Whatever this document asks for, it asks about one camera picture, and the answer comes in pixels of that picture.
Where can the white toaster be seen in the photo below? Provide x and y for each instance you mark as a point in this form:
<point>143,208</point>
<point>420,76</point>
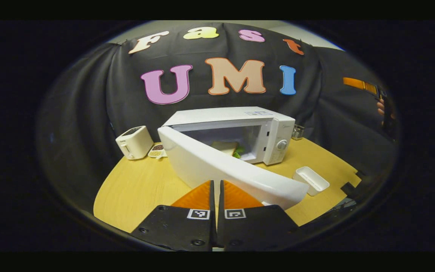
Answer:
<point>136,143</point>

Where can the black backdrop cloth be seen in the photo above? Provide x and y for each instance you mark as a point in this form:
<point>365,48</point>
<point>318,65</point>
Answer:
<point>89,98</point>

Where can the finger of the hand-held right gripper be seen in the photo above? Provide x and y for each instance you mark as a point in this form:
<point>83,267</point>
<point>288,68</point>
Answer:
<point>357,84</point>

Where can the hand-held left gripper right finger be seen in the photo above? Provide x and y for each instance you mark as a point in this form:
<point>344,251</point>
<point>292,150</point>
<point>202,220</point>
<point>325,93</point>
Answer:
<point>255,230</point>

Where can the white microwave oven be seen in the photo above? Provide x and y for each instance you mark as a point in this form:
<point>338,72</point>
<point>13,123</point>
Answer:
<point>210,170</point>

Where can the small glass jar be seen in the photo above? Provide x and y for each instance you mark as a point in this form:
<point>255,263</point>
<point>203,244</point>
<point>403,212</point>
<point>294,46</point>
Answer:
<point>298,132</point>

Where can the sandwich with green lettuce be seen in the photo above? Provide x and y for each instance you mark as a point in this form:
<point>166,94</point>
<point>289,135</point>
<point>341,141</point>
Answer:
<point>225,147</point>

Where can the white rectangular plastic tray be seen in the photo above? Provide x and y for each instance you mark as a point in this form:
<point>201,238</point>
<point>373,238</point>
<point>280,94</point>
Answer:
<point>312,180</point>

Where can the white divided sauce dish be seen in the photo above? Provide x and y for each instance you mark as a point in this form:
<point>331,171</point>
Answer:
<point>157,150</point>

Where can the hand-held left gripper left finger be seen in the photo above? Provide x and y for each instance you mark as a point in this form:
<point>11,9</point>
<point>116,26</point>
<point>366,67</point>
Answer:
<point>179,230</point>

